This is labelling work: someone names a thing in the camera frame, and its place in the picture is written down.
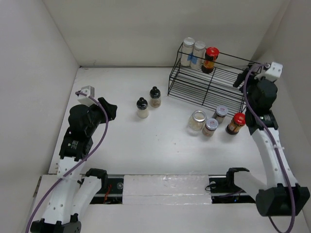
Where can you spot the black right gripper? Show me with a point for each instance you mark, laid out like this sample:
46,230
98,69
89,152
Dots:
241,76

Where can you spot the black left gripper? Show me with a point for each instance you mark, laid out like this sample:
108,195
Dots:
110,108

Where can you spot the red-capped dark sauce bottle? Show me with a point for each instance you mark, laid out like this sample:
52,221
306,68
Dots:
211,56

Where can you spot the silver-capped blue-label shaker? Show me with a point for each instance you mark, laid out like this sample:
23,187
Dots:
197,54
186,51

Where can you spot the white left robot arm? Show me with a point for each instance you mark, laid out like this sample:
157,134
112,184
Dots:
61,208

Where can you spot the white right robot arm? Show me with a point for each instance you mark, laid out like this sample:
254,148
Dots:
281,195

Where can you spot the black-capped white powder bottle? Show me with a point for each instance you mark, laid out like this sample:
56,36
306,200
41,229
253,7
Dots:
142,108

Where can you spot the white-lid spice jar back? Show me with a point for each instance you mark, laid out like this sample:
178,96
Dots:
220,113

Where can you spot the white-lid spice jar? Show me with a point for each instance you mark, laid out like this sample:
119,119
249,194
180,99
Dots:
220,113
210,127

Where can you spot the red-lid brown sauce jar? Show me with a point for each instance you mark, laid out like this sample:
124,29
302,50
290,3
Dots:
237,122

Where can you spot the black-capped brown spice bottle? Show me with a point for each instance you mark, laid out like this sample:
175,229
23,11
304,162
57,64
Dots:
155,97

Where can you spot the white-lid spice jar front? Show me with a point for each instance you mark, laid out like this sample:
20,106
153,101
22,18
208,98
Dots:
210,127

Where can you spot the open clear glass jar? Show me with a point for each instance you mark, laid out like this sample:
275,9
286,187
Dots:
196,122

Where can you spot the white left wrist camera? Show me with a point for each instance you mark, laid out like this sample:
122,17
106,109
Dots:
88,91

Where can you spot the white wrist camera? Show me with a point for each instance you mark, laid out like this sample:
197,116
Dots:
88,91
272,73

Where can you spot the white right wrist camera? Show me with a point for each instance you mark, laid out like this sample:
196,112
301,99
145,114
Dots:
272,73

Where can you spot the black wire shelf rack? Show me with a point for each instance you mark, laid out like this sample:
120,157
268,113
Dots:
210,90

